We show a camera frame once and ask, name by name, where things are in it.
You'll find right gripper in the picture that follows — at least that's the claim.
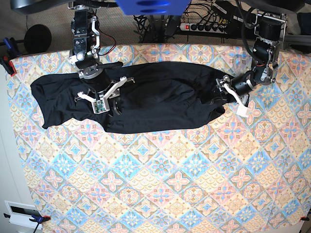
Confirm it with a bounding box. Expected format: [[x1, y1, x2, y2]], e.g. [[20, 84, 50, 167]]
[[74, 76, 130, 115]]

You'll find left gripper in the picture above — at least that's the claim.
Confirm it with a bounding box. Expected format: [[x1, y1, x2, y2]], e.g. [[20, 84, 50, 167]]
[[216, 75, 256, 117]]

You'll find black t-shirt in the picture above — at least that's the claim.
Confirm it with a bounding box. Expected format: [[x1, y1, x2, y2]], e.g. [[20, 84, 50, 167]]
[[31, 62, 234, 134]]

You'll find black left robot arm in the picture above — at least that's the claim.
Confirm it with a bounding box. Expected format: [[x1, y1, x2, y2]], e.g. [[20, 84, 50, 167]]
[[213, 0, 311, 117]]

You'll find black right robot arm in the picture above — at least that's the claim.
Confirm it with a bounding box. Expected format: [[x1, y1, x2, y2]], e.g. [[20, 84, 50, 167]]
[[59, 0, 133, 116]]

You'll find white power strip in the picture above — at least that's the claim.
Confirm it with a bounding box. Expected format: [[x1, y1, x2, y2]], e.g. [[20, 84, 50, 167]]
[[179, 23, 226, 34]]

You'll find patterned colourful tablecloth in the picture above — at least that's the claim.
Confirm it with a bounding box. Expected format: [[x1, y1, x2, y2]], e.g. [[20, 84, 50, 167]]
[[5, 51, 311, 233]]

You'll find red table clamp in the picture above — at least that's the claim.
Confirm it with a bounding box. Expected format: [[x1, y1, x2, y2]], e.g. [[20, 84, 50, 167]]
[[0, 56, 17, 77]]

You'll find white wall outlet box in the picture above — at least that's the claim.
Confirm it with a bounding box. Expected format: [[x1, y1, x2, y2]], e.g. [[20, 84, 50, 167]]
[[4, 200, 40, 229]]

